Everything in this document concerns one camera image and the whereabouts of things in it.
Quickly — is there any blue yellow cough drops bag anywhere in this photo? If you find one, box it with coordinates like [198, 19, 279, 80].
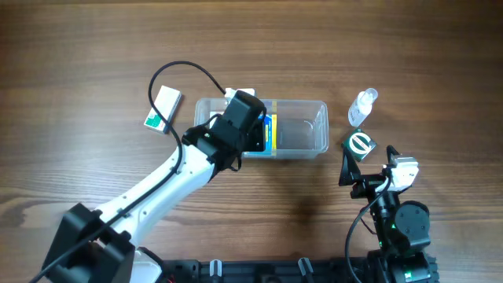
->
[264, 114, 277, 156]

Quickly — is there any clear plastic container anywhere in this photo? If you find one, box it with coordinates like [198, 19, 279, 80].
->
[194, 95, 329, 160]

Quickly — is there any white Hansaplast plaster box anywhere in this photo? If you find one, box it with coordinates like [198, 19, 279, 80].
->
[208, 111, 223, 128]

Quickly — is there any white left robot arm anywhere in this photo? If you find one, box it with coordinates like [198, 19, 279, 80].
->
[33, 91, 266, 283]

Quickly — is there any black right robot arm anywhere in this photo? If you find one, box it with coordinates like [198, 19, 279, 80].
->
[339, 145, 439, 283]

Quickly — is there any green round-label box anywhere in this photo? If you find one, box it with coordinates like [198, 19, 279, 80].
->
[341, 127, 377, 162]

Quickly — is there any small clear plastic bottle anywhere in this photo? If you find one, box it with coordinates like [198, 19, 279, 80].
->
[347, 88, 378, 127]

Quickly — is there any white green medicine box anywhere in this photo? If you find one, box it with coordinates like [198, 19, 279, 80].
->
[144, 86, 182, 134]

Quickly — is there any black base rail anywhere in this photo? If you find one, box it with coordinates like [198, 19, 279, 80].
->
[133, 248, 439, 283]

